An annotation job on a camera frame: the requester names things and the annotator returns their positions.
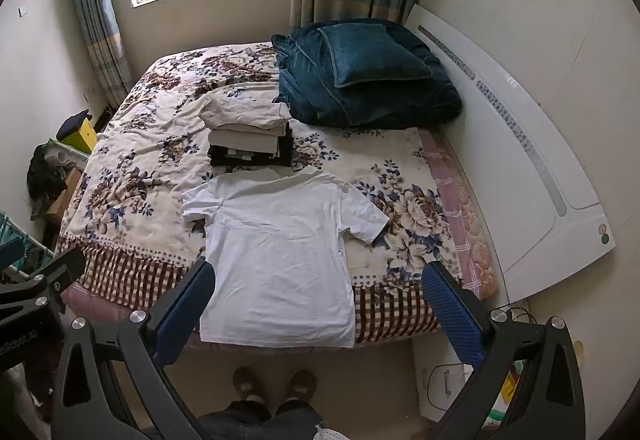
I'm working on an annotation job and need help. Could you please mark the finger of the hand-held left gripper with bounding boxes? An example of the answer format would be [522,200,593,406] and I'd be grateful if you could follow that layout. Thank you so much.
[0,237,26,271]
[0,247,87,316]

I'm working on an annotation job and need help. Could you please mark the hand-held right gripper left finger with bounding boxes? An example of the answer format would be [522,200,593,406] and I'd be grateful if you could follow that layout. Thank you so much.
[51,261,216,440]

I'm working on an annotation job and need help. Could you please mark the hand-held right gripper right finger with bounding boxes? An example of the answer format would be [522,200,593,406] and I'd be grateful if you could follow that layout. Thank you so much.
[422,261,587,440]

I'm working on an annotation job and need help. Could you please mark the white t-shirt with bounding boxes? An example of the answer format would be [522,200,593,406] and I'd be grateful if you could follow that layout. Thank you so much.
[181,167,391,350]

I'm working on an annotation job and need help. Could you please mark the black folded clothes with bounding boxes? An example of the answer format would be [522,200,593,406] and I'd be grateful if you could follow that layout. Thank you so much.
[209,125,295,168]

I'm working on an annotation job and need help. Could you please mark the teal drying rack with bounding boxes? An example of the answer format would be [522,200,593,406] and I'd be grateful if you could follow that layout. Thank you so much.
[0,210,56,281]

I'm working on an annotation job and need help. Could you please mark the white flat box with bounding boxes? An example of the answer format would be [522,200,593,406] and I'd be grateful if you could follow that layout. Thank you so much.
[412,340,506,421]

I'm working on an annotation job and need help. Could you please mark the cardboard box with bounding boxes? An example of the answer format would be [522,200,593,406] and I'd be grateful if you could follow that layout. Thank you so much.
[45,167,83,226]

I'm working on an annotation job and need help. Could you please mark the black clothing pile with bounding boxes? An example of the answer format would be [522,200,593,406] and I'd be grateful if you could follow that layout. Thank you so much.
[26,145,68,221]

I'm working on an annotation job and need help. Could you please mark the floral plush blanket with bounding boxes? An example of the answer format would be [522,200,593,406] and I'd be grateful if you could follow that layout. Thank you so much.
[56,42,463,338]

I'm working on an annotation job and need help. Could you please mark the dark grey pants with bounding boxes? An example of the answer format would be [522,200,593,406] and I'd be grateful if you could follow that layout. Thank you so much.
[197,400,326,440]

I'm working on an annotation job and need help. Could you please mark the yellow box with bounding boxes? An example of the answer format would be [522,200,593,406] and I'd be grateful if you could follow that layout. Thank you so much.
[62,117,98,154]

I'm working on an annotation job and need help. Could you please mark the dark cap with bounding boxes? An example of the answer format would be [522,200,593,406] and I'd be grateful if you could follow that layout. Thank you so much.
[56,109,92,141]

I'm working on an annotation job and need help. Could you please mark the white headboard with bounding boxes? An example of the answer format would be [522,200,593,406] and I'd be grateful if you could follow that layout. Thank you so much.
[404,4,617,303]

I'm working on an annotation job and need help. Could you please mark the beige folded garment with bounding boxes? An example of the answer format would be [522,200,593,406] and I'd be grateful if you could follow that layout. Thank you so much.
[207,123,291,156]

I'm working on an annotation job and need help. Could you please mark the cream folded shirt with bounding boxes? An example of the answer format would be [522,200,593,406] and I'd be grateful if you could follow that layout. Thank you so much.
[199,95,292,131]

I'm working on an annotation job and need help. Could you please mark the teal comforter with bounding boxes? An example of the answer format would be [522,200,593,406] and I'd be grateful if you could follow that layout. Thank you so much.
[271,19,463,128]

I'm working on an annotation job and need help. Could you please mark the teal pillow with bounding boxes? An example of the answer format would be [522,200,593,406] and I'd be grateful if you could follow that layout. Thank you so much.
[317,24,433,88]

